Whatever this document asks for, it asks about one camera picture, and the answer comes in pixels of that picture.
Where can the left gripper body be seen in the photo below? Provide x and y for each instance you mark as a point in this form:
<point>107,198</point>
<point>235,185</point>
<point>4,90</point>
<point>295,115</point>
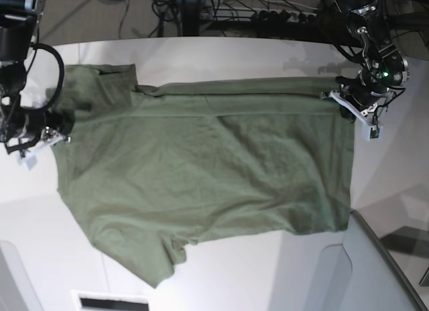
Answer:
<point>365,97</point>

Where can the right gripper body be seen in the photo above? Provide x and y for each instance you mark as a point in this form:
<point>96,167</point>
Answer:
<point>27,135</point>

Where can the green t-shirt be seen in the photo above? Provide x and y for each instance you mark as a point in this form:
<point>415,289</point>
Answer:
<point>150,170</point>

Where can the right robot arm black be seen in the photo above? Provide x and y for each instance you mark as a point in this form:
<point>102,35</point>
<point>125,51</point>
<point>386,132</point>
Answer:
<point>20,35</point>

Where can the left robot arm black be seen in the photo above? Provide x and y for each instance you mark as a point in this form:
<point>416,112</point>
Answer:
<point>384,71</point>

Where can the black power strip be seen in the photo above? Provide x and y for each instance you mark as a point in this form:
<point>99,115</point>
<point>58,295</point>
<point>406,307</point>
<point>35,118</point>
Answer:
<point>283,16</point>

